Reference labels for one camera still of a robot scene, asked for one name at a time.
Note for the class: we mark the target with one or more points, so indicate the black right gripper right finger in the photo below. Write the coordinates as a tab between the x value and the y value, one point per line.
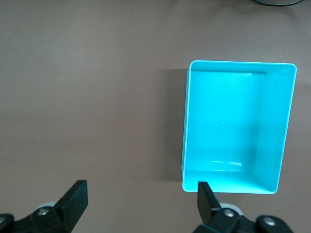
206	206

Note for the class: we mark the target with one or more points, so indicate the teal plastic storage bin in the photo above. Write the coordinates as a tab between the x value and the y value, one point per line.
230	121

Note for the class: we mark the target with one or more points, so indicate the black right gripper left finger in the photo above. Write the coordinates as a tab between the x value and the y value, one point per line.
70	208

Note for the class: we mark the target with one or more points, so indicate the brown table cover sheet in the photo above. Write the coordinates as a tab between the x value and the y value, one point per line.
73	97

